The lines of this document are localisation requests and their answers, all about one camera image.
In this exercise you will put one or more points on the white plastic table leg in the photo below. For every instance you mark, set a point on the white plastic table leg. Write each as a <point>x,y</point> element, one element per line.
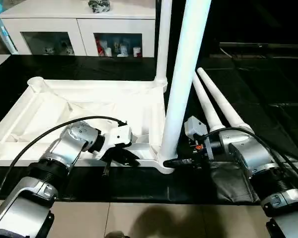
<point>186,64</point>
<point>208,106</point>
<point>163,39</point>
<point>223,101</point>

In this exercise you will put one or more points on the white plastic children's table top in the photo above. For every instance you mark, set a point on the white plastic children's table top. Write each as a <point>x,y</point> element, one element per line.
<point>64,106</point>

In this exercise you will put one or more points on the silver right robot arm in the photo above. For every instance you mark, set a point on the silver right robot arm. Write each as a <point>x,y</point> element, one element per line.
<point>263,163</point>

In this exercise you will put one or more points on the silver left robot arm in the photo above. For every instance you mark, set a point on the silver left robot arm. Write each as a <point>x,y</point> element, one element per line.
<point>35,188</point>

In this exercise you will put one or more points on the black work mat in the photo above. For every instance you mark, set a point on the black work mat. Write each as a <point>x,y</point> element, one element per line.
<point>139,186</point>

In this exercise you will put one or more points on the black metal bar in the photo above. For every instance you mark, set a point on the black metal bar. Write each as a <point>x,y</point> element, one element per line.
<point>263,45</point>

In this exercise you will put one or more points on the white glass-door cabinet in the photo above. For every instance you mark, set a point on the white glass-door cabinet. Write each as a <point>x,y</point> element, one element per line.
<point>64,25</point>

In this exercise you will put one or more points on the dark object on cabinet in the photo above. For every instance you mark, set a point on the dark object on cabinet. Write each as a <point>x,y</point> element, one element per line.
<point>99,5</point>

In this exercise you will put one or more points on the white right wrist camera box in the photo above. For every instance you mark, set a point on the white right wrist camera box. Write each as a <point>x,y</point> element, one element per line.
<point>194,126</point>

